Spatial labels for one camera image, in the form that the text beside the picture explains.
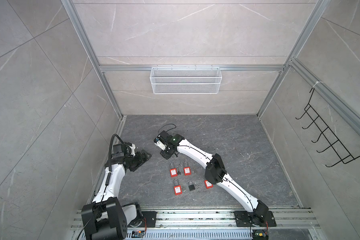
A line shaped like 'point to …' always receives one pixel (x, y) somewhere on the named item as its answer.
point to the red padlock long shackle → (187, 171)
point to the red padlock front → (208, 184)
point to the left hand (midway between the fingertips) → (145, 155)
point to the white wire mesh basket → (185, 80)
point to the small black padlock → (191, 186)
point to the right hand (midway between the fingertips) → (165, 152)
